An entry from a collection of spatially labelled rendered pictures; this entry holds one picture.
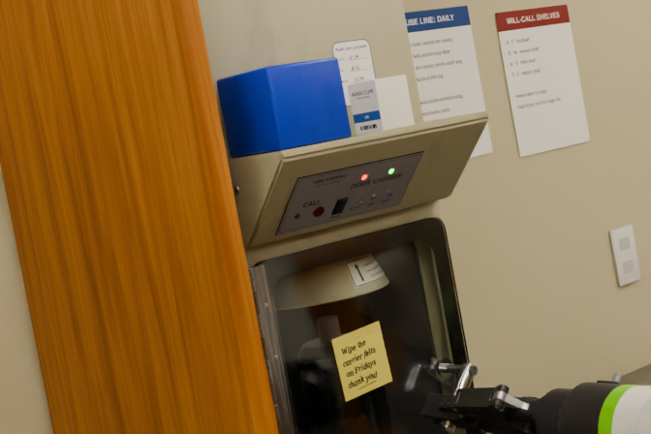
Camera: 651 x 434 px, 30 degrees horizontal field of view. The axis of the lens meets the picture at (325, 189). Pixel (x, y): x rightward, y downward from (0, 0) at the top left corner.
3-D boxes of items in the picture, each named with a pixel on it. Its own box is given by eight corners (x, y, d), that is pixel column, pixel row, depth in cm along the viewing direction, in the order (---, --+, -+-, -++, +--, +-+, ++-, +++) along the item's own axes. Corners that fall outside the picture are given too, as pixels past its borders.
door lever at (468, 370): (428, 432, 151) (415, 423, 150) (453, 363, 154) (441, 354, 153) (458, 436, 147) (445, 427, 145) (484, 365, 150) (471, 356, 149)
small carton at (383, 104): (356, 135, 144) (347, 85, 144) (387, 129, 147) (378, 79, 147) (383, 130, 140) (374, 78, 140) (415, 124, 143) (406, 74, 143)
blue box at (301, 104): (229, 159, 136) (214, 79, 135) (298, 145, 142) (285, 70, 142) (282, 150, 128) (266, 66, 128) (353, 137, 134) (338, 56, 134)
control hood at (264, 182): (234, 249, 136) (218, 161, 136) (439, 198, 156) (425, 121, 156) (295, 245, 127) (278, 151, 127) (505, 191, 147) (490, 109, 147)
